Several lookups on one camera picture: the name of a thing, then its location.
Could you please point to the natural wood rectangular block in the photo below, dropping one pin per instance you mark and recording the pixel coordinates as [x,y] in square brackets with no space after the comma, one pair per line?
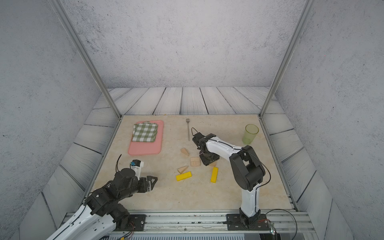
[195,159]
[195,164]

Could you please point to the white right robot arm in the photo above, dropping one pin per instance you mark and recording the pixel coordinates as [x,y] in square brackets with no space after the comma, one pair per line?
[247,169]

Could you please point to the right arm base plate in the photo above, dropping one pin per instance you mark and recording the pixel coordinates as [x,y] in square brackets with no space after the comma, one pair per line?
[240,222]

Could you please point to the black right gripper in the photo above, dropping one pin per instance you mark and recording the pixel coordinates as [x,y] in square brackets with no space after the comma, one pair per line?
[205,162]

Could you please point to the green white checkered cloth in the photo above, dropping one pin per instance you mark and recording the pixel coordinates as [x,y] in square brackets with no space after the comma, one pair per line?
[145,132]

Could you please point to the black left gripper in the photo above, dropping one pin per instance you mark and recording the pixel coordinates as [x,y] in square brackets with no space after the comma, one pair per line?
[143,180]

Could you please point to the aluminium mounting rail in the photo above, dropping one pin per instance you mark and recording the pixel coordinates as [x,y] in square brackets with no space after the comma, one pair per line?
[192,222]

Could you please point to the aluminium frame post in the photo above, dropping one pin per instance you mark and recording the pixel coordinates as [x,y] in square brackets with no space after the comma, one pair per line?
[308,7]
[66,23]

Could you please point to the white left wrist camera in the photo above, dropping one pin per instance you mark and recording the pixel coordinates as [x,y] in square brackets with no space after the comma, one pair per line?
[137,166]

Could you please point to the left aluminium frame post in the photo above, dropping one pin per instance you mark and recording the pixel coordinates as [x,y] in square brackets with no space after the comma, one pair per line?
[66,23]

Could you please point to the yellow rectangular block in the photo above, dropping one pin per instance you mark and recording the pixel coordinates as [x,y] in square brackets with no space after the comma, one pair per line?
[214,175]
[183,176]

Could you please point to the pink plastic tray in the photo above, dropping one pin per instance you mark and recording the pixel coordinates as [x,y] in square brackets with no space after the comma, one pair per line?
[154,148]

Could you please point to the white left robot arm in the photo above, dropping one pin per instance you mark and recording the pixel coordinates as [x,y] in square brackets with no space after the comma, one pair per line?
[102,213]

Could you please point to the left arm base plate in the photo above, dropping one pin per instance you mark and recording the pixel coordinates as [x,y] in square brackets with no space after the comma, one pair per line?
[132,223]

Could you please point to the silver metal fork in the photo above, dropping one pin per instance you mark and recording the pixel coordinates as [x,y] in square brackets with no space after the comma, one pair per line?
[188,128]

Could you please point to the green translucent plastic cup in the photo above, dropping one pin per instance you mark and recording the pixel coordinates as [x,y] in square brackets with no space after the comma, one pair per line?
[250,133]

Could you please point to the right aluminium frame post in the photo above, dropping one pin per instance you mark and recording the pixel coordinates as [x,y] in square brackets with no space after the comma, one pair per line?
[308,7]

